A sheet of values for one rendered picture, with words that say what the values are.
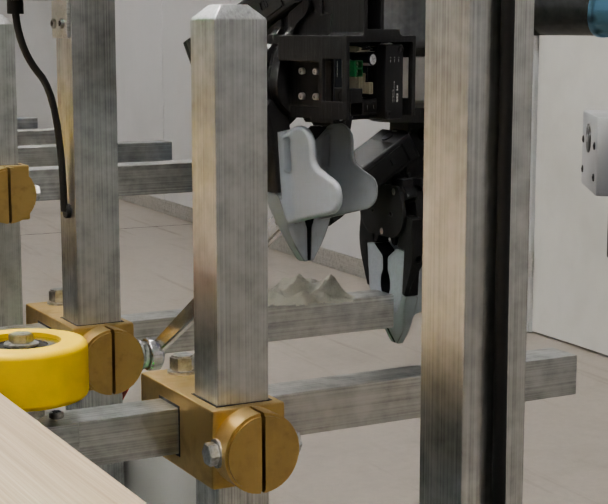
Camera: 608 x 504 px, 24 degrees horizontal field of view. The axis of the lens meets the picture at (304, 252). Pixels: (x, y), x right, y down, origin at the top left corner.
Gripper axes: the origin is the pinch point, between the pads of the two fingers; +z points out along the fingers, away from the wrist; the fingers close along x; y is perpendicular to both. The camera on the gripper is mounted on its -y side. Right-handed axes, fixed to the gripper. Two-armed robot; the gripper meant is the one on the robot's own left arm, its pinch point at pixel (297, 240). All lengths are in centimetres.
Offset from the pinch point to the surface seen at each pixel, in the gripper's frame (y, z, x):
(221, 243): 4.2, -1.5, -11.5
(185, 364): -3.3, 7.8, -7.4
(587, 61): -189, -2, 354
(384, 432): -173, 95, 228
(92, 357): -16.8, 10.0, -4.1
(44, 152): -65, 0, 30
